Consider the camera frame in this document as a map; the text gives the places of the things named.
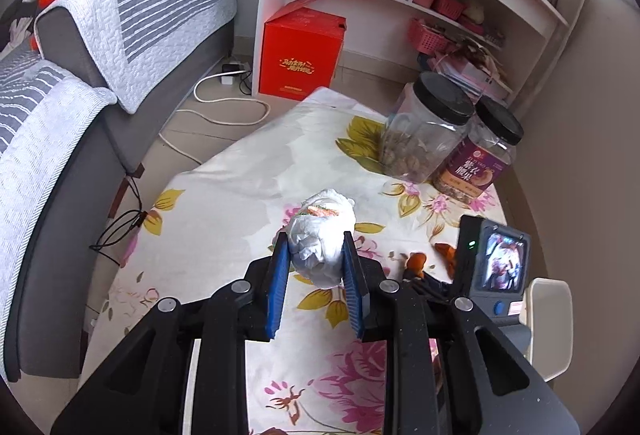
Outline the pink basket on shelf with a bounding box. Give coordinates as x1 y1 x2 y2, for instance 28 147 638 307
433 0 465 21

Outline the red cardboard gift box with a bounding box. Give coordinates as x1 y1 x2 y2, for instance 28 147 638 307
257 0 347 102

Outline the striped quilted sofa cover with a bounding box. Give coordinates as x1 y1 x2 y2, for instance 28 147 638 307
0 0 239 376

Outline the white power cable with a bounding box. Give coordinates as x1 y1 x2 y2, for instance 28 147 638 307
158 69 272 167

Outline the floral tablecloth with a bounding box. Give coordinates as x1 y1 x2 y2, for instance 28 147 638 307
84 91 504 434

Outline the pink basket under shelf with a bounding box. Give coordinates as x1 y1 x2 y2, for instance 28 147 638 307
408 18 451 56

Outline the clear jar black lid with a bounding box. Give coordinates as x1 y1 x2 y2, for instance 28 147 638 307
380 71 474 184

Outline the orange peel piece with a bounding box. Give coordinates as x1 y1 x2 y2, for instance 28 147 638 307
404 242 457 283

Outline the patterned paper wad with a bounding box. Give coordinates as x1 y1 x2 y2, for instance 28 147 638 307
283 188 356 289

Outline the purple label nut jar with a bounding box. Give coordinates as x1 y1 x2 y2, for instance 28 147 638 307
431 96 524 206

